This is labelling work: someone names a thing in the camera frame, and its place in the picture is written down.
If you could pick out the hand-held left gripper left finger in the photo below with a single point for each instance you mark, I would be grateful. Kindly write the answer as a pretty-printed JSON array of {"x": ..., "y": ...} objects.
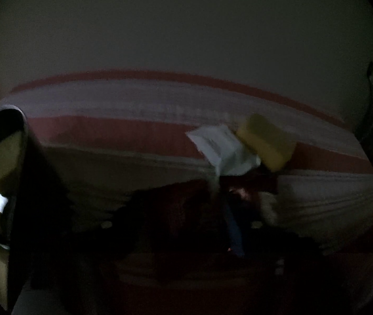
[{"x": 101, "y": 246}]

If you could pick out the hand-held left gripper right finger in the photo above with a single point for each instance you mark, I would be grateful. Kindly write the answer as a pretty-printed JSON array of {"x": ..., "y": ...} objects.
[{"x": 236, "y": 233}]

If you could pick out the dark red box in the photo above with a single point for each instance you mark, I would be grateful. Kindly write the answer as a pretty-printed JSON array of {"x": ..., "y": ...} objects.
[{"x": 179, "y": 203}]

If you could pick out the white packet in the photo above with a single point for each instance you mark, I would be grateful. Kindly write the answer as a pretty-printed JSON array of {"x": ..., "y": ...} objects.
[{"x": 222, "y": 151}]

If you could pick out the red and white striped cloth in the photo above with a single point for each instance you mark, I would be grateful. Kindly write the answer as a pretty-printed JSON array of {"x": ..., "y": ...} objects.
[{"x": 124, "y": 105}]

